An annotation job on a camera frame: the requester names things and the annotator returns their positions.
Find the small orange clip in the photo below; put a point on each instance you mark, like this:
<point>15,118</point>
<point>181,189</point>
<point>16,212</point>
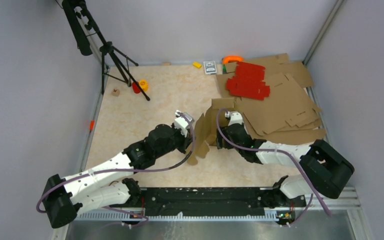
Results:
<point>91,125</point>

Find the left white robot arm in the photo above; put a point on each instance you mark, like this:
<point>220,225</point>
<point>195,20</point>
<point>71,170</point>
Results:
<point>109,183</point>

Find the brown cardboard box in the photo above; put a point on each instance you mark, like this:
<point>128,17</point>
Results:
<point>205,128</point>

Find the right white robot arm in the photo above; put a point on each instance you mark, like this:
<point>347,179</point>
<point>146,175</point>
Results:
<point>322,169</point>

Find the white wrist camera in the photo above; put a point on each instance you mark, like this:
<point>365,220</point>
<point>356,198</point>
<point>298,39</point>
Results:
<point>234,117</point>
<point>182,122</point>

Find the small wooden block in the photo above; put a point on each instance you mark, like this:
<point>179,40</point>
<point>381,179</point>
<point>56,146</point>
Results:
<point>115,92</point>

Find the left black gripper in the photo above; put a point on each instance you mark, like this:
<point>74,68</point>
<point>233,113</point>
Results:
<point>186,141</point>

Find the playing card deck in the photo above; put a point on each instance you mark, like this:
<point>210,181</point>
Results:
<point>210,67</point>

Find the yellow and red toy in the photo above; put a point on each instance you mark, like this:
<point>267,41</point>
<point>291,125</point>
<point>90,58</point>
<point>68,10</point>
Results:
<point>143,85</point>

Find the black tripod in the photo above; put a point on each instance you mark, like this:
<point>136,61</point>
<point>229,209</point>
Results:
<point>83,25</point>

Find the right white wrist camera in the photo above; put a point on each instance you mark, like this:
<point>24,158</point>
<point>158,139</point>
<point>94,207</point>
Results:
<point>234,117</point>

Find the yellow block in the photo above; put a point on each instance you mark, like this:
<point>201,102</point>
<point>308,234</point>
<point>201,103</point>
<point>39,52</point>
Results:
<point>197,65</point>

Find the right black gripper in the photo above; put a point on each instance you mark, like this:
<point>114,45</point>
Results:
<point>219,140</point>

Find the red cardboard box blank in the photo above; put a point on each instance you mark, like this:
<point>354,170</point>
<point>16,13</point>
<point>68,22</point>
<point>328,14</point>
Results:
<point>248,81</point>

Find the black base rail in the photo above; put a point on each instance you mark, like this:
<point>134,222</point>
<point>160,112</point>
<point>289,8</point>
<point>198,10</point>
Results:
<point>216,203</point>

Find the stack of brown cardboard blanks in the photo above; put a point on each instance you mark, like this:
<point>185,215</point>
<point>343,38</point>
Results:
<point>288,115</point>

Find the green object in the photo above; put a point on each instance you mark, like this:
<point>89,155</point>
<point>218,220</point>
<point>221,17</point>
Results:
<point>224,69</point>

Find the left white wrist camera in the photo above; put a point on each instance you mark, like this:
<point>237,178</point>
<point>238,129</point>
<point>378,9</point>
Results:
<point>182,122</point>

